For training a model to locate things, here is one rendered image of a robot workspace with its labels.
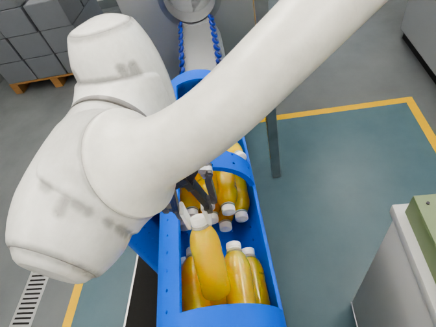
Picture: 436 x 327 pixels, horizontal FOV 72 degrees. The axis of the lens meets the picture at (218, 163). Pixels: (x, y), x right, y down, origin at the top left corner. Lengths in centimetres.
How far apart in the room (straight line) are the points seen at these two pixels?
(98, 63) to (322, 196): 195
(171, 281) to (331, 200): 162
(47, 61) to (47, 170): 385
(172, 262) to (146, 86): 45
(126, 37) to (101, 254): 22
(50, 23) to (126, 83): 348
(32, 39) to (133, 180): 382
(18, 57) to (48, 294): 273
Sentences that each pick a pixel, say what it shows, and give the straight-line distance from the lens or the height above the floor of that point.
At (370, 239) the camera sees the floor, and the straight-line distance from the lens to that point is 207.
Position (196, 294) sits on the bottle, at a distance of 75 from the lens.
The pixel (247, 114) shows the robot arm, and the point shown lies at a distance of 22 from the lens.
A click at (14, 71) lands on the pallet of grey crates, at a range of 441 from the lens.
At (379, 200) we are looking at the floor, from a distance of 222.
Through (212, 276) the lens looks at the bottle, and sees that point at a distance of 69.
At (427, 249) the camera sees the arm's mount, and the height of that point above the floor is 103.
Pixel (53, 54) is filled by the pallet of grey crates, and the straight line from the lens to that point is 403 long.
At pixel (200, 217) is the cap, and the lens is 66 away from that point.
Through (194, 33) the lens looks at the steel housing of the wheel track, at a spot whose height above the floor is 93.
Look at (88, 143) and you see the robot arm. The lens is 25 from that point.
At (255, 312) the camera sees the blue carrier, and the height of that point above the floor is 120.
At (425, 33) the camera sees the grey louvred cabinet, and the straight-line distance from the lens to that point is 318.
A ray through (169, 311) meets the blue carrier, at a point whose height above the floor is 121.
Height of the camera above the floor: 183
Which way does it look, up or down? 49 degrees down
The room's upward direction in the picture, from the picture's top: 18 degrees counter-clockwise
